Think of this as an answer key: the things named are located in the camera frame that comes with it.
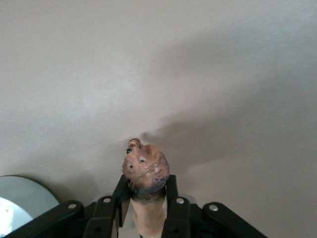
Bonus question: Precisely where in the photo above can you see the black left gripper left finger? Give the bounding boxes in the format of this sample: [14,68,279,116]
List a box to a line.
[4,175,131,238]

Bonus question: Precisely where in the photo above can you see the brown lion statue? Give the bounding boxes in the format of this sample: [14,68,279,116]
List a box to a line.
[121,138,170,238]

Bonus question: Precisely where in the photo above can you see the white round desk lamp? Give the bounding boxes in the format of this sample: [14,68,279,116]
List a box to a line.
[0,175,60,237]

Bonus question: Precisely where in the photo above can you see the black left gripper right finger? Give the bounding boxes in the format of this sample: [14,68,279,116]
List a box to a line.
[160,174,268,238]

